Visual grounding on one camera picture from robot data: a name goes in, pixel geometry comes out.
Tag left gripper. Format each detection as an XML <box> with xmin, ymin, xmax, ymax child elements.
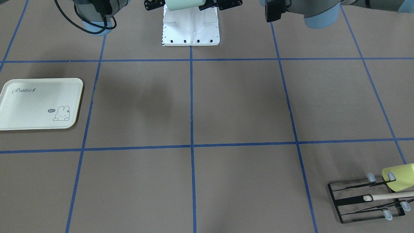
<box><xmin>199</xmin><ymin>0</ymin><xmax>243</xmax><ymax>11</ymax></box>

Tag green plastic cup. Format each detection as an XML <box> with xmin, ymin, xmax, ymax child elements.
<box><xmin>165</xmin><ymin>0</ymin><xmax>206</xmax><ymax>11</ymax></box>

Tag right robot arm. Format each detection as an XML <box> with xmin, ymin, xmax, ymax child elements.
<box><xmin>54</xmin><ymin>0</ymin><xmax>130</xmax><ymax>36</ymax></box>

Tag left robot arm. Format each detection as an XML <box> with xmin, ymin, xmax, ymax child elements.
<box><xmin>260</xmin><ymin>0</ymin><xmax>414</xmax><ymax>28</ymax></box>

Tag cream rabbit tray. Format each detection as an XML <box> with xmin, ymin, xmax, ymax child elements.
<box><xmin>0</xmin><ymin>78</ymin><xmax>84</xmax><ymax>131</ymax></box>

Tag yellow plastic cup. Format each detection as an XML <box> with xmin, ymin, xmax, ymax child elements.
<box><xmin>382</xmin><ymin>163</ymin><xmax>414</xmax><ymax>192</ymax></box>

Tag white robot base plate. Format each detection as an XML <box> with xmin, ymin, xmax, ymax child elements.
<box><xmin>162</xmin><ymin>6</ymin><xmax>220</xmax><ymax>46</ymax></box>

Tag black wire cup rack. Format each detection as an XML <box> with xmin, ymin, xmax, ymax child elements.
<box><xmin>327</xmin><ymin>173</ymin><xmax>413</xmax><ymax>224</ymax></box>

